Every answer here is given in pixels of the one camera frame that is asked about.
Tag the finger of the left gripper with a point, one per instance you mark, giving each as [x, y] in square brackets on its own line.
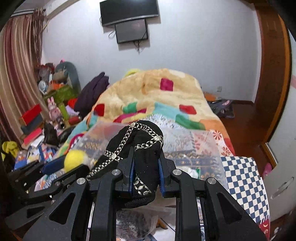
[54, 165]

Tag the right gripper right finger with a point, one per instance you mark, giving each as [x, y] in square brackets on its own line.
[205, 203]

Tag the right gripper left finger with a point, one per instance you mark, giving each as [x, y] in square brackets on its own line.
[87, 210]

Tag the yellow soft ball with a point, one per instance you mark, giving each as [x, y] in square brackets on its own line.
[75, 158]

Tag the black hat with silver chain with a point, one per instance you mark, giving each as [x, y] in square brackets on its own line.
[138, 159]

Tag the red book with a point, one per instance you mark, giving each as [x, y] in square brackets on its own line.
[32, 136]

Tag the patterned bed sheet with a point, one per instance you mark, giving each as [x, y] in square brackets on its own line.
[242, 179]

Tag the red tin can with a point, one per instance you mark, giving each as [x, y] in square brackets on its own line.
[74, 120]

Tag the pink rabbit plush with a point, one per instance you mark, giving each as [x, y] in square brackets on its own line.
[54, 111]

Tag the red box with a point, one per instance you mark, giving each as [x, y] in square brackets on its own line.
[29, 115]

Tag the dark purple clothing pile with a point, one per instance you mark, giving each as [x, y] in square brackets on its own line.
[90, 94]

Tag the striped brown curtain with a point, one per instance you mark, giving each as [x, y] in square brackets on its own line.
[21, 51]

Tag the colourful patchwork fleece blanket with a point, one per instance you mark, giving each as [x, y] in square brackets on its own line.
[172, 94]

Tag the small wall monitor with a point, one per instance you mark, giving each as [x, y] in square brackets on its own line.
[130, 31]

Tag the large wall television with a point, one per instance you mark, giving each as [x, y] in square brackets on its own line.
[113, 12]

